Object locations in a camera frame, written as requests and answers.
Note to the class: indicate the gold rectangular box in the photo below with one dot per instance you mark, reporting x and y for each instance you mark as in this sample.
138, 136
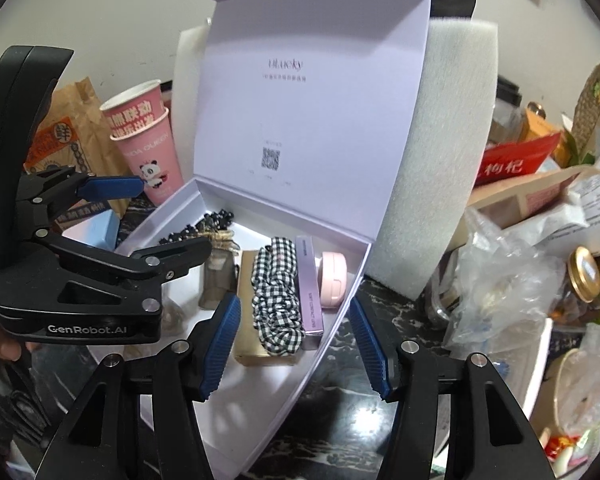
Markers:
243, 305

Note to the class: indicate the lavender gift box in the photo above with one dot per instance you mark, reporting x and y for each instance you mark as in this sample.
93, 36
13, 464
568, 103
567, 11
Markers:
305, 110

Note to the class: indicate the pink panda paper cup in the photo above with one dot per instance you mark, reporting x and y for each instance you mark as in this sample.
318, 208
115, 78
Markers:
155, 170

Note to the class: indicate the green striped carton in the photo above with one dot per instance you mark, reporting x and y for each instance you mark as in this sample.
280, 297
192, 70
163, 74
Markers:
542, 360

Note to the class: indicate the clear plastic bag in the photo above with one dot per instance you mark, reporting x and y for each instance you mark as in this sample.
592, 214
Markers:
595, 370
505, 270

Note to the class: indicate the small purple box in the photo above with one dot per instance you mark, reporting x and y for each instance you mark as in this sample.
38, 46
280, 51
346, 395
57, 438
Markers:
310, 300

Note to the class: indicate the black flat object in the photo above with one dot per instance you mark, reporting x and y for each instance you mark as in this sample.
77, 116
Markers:
452, 5

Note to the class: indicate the beige wooden box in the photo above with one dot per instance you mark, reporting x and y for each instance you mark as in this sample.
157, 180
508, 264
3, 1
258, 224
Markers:
530, 195

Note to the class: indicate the gold-lidded glass jar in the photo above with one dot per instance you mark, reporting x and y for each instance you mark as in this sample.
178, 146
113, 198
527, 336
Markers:
585, 272

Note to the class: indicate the brown printed paper bag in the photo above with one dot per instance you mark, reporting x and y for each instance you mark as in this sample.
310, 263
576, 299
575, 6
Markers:
80, 110

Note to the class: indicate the pink lettered paper cup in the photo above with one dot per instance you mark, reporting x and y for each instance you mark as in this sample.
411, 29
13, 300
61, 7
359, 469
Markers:
130, 110

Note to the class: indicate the white foam block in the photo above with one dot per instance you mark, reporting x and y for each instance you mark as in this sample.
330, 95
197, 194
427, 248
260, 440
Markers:
440, 160

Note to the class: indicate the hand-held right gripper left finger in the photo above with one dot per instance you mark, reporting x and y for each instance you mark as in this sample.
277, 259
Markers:
220, 350

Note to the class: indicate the pink round compact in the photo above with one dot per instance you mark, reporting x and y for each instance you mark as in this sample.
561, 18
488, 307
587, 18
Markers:
335, 280

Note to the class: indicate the light blue white small box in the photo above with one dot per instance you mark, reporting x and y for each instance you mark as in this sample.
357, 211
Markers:
100, 230

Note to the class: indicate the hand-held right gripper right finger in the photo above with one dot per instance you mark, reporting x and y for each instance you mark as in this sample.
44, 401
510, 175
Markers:
372, 350

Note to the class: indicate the black-lidded glass jar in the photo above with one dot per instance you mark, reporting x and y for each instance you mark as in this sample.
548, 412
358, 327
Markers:
505, 110

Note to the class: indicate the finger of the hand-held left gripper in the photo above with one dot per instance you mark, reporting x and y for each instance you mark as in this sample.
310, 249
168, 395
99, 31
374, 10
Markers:
115, 187
180, 255

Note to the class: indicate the red packet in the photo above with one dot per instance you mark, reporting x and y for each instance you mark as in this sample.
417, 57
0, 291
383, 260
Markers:
515, 160

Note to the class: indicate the black white gingham scrunchie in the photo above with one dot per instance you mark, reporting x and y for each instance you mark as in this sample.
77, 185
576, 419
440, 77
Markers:
275, 300

